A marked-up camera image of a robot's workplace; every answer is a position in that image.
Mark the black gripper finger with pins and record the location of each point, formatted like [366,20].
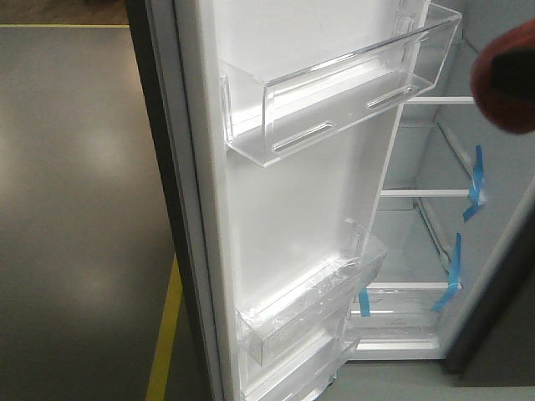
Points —
[512,73]

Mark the red apple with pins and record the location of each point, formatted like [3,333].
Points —
[511,115]

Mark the open fridge body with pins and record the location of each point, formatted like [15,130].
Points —
[456,214]

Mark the fridge door white inside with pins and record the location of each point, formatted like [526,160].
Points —
[245,233]

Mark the clear upper door bin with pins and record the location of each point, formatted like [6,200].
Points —
[294,73]

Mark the clear door bin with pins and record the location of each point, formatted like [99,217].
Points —
[294,73]
[272,328]

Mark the clear lower door bin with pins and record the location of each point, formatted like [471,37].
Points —
[272,328]

